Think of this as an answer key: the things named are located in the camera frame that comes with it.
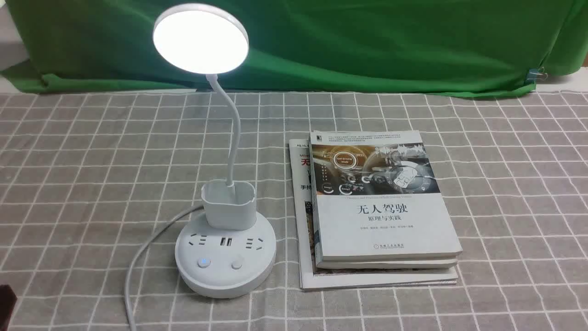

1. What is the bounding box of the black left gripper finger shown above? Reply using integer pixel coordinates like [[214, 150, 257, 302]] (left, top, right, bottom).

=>
[[0, 285, 17, 328]]

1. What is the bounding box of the white desk lamp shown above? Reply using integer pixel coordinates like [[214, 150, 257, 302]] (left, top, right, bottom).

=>
[[153, 3, 277, 299]]

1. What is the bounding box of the grey checked tablecloth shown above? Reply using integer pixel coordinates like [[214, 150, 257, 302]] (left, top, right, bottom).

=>
[[0, 92, 588, 331]]

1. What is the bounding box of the magazine under books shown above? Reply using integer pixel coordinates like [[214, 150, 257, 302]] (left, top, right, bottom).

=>
[[288, 139, 458, 291]]

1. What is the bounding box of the white self-driving textbook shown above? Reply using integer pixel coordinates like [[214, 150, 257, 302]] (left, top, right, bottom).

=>
[[309, 131, 463, 268]]

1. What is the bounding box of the green backdrop cloth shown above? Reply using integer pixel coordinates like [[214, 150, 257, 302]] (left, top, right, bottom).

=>
[[1, 0, 588, 97]]

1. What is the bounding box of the blue binder clip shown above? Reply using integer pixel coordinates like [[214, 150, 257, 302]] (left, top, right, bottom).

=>
[[524, 67, 548, 85]]

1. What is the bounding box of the white lamp power cable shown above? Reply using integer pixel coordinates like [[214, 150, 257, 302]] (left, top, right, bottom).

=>
[[124, 205, 204, 331]]

